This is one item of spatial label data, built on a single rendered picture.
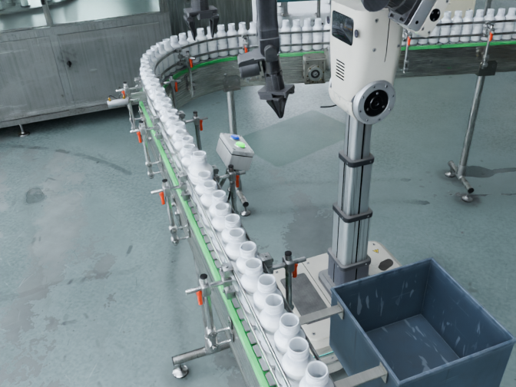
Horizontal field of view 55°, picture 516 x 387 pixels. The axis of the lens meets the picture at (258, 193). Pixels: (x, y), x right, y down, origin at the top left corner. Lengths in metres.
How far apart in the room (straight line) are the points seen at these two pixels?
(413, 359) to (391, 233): 1.70
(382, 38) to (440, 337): 0.91
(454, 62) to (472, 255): 1.10
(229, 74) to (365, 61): 1.36
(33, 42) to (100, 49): 0.51
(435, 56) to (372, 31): 1.48
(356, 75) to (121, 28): 3.05
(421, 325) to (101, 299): 1.76
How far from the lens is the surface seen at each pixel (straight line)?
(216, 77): 2.87
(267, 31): 1.44
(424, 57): 3.08
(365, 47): 1.65
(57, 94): 4.60
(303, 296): 2.28
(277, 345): 0.98
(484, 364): 1.31
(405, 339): 1.53
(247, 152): 1.61
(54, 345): 2.68
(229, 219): 1.22
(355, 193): 1.97
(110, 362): 2.50
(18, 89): 4.60
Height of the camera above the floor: 1.87
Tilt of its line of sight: 33 degrees down
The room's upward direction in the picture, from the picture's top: 3 degrees counter-clockwise
